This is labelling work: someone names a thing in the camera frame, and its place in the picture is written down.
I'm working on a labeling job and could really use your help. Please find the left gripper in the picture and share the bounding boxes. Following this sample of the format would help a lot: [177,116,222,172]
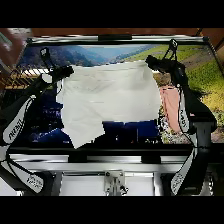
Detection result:
[52,65,75,82]

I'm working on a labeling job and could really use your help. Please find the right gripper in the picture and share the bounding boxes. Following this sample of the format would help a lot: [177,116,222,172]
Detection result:
[145,54,171,74]

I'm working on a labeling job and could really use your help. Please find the white T-shirt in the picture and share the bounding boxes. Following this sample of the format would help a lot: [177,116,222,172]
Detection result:
[55,60,163,150]

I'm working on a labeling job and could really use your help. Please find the pink garment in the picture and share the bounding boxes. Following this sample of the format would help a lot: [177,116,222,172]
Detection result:
[158,85,183,133]

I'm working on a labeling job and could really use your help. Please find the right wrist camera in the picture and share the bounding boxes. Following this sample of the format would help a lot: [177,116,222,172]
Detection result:
[167,38,180,62]

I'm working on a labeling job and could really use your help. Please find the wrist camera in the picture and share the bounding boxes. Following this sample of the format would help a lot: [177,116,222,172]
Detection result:
[39,47,55,70]
[167,38,180,62]

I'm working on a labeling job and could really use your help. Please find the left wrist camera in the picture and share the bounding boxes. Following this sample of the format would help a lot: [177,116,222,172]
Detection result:
[39,47,55,70]

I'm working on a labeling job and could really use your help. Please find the silver frame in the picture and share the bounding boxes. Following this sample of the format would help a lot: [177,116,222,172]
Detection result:
[0,34,224,197]

